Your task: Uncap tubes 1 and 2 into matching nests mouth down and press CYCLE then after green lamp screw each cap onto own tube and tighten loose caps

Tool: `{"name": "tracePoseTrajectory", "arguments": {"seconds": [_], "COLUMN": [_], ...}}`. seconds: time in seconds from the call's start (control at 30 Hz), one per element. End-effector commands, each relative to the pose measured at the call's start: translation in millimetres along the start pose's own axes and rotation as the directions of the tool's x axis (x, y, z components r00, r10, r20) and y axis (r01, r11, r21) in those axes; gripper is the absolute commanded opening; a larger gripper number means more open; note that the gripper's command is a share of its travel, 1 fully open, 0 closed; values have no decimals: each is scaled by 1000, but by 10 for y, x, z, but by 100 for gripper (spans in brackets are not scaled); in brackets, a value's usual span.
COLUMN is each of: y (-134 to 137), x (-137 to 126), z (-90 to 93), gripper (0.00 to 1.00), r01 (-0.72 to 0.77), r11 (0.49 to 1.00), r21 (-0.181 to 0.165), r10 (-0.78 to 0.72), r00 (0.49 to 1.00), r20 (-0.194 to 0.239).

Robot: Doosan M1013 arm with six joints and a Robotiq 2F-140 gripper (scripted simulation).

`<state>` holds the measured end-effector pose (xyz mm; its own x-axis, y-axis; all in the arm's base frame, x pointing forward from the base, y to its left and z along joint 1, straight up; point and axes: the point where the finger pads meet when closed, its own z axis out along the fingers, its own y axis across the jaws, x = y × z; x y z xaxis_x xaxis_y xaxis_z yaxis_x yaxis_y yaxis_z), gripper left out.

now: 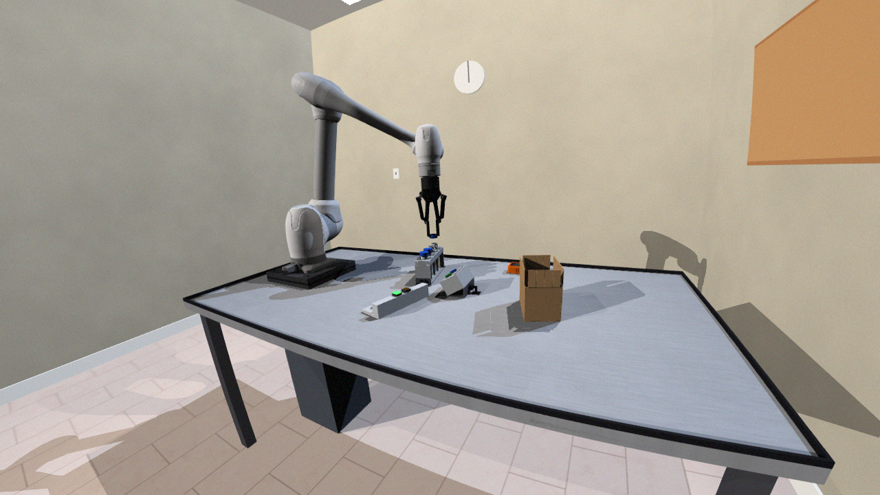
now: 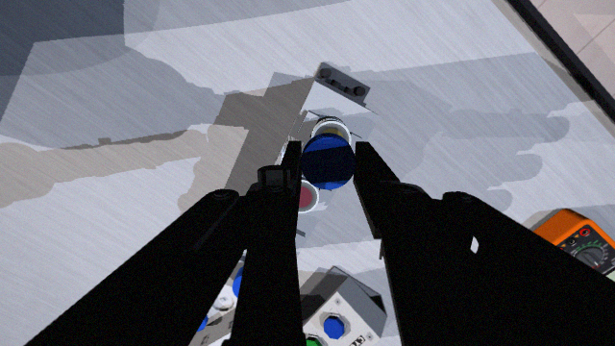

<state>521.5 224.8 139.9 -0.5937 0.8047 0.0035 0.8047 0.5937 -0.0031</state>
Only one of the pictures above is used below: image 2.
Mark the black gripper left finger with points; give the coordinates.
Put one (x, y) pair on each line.
(161, 295)

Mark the white key panel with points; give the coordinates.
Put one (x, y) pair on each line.
(348, 317)

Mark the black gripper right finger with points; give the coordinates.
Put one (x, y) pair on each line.
(542, 296)

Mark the orange digital multimeter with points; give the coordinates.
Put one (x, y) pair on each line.
(582, 238)

